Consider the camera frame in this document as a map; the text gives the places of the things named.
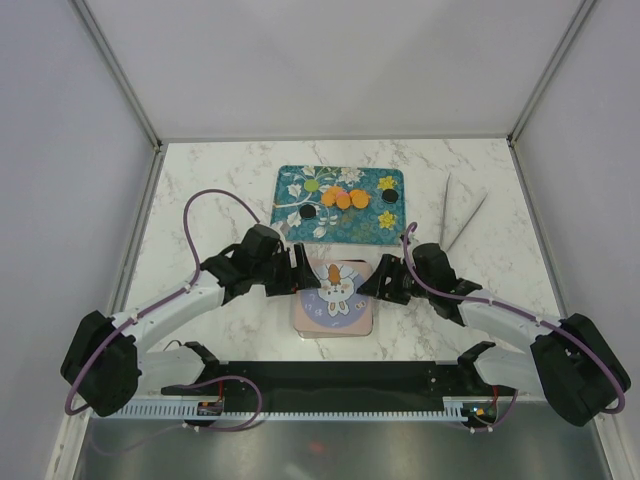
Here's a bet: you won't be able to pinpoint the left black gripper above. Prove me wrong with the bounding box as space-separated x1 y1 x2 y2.
253 244 320 298

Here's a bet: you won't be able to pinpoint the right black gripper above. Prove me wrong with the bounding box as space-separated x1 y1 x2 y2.
356 254 434 306

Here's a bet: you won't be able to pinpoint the silver tin lid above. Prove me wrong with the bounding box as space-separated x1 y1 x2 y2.
292 257 376 336

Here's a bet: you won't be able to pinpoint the cookie tin with liners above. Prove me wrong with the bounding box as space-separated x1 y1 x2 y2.
292 257 376 341

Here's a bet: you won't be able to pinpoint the steel kitchen tongs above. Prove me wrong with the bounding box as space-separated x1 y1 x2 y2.
438 174 489 252

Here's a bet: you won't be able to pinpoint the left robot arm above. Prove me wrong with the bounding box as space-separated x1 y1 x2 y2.
60 224 320 417

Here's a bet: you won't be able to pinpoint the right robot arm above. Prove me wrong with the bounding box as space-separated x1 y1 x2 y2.
358 243 631 426

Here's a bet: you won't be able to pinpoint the black round cookie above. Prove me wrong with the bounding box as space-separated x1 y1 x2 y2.
299 204 317 220

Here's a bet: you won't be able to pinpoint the teal floral tray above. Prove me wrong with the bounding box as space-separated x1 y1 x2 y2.
270 165 406 246

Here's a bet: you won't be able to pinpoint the orange cookie in pile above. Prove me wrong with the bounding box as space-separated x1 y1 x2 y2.
335 191 351 210

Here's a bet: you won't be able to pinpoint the light green cookie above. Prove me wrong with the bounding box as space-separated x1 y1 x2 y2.
304 179 319 193

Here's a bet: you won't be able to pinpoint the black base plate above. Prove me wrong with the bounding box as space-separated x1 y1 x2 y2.
160 360 518 415

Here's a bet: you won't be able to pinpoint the white cable duct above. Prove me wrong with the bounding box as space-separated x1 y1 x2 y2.
109 398 468 422

